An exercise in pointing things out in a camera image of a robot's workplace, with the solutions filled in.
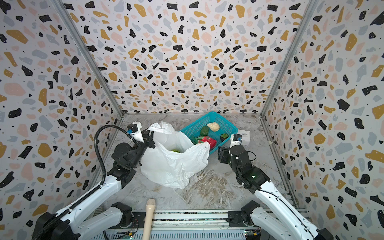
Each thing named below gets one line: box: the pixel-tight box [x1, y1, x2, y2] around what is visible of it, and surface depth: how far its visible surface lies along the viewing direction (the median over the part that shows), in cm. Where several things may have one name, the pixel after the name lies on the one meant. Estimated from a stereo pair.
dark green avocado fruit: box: [200, 126, 210, 136], surface depth 108 cm
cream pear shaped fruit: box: [207, 122, 220, 132], surface depth 111 cm
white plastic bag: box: [140, 121, 211, 190], surface depth 79 cm
